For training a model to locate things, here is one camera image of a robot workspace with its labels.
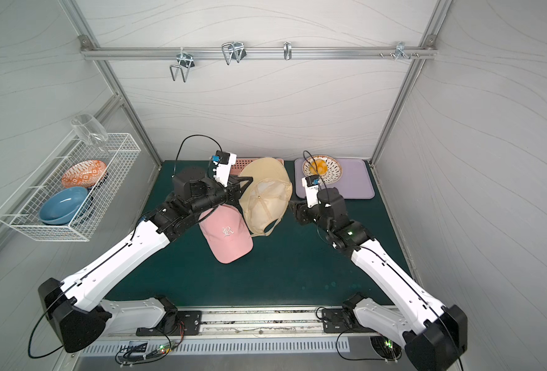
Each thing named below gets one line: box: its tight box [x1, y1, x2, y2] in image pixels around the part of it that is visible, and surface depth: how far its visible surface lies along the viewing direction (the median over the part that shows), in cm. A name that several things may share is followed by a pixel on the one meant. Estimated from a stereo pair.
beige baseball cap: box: [238, 156, 293, 237], surface depth 80 cm
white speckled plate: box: [302, 154, 344, 184], surface depth 118 cm
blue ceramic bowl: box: [38, 186, 89, 226], surface depth 62 cm
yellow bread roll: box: [309, 159, 329, 176], surface depth 117 cm
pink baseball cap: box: [198, 204, 254, 265], surface depth 89 cm
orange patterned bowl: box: [61, 159, 108, 188], surface depth 72 cm
